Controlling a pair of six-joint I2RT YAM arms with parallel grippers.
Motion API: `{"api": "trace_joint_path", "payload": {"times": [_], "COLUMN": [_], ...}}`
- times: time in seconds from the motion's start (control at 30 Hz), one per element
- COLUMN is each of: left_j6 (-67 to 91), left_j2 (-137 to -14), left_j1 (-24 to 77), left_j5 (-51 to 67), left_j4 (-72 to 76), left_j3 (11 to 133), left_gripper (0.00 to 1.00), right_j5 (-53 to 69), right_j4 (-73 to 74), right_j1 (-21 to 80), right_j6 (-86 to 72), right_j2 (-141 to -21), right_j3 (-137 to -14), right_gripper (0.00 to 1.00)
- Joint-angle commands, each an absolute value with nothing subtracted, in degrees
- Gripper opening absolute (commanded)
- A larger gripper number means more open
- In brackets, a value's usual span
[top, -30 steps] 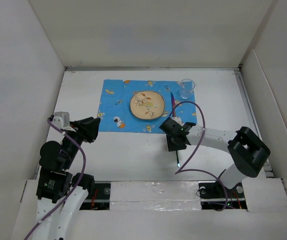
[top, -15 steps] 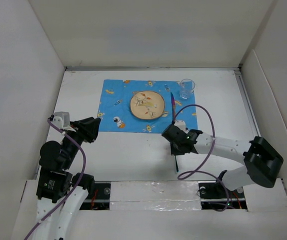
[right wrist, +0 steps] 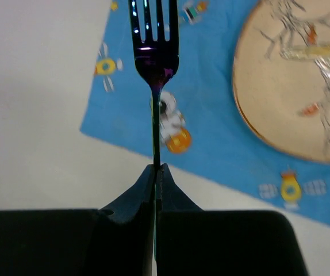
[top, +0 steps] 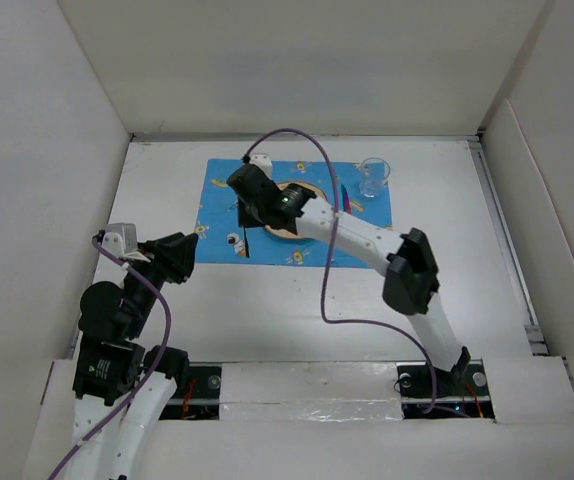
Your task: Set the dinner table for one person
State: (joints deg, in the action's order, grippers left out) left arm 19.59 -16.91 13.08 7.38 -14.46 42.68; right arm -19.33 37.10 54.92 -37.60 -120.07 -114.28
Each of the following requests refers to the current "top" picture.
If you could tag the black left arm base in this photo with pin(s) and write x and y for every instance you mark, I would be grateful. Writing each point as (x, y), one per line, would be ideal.
(199, 398)

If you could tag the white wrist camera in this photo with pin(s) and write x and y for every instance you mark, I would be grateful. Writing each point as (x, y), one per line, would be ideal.
(262, 161)
(120, 240)

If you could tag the iridescent fork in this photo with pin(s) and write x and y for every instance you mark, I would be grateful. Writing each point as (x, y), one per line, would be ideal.
(245, 243)

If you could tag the beige bird-pattern plate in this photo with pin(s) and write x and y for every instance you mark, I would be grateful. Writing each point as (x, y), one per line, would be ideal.
(285, 234)

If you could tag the iridescent knife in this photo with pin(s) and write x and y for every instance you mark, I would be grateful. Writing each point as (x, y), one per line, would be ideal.
(346, 202)

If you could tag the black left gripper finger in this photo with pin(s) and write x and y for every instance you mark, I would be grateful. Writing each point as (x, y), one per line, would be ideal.
(183, 265)
(179, 246)

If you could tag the clear plastic cup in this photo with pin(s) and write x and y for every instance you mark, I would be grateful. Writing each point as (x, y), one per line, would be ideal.
(374, 175)

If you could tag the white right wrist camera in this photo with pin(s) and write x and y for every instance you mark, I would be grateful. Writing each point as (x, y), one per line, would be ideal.
(262, 161)

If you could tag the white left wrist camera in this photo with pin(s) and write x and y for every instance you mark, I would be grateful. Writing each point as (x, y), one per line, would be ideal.
(120, 240)

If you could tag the aluminium rail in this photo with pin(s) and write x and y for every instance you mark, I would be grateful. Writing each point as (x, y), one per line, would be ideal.
(513, 268)

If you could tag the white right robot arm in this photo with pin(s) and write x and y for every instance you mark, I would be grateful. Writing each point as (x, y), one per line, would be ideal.
(405, 261)

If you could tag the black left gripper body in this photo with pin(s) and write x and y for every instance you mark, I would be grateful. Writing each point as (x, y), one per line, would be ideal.
(162, 264)

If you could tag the blue space-print cloth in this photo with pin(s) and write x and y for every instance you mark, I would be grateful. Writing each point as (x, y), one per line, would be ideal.
(221, 239)

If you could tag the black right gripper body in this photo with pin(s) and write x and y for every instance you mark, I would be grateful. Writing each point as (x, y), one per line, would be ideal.
(250, 215)

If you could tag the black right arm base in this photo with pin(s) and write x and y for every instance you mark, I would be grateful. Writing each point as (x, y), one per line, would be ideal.
(467, 395)

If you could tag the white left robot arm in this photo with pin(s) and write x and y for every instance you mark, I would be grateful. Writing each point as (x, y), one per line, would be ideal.
(126, 372)

